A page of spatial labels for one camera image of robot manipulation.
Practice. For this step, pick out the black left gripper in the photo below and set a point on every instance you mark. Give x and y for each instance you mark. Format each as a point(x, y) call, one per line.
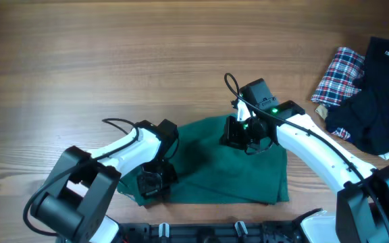
point(149, 190)

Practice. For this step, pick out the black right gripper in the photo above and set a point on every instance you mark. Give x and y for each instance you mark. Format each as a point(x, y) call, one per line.
point(232, 133)

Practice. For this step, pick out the green cloth bag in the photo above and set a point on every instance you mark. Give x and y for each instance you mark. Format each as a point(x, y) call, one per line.
point(211, 173)

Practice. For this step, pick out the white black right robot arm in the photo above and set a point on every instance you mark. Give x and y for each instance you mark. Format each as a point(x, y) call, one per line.
point(361, 189)

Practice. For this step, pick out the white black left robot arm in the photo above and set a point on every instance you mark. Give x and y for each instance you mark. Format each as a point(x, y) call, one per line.
point(72, 203)

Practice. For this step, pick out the tan cardboard tag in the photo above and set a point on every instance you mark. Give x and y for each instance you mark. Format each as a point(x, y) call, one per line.
point(322, 111)

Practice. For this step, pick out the plaid checkered shirt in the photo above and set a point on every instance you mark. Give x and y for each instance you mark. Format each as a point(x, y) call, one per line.
point(336, 84)

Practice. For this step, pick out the dark navy garment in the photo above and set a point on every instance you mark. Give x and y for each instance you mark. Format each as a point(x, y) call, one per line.
point(365, 115)

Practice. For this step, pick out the white paper piece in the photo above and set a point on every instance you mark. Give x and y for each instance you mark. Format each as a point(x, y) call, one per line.
point(385, 156)

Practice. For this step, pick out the black aluminium mounting rail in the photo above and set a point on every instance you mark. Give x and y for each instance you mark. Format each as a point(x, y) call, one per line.
point(238, 232)

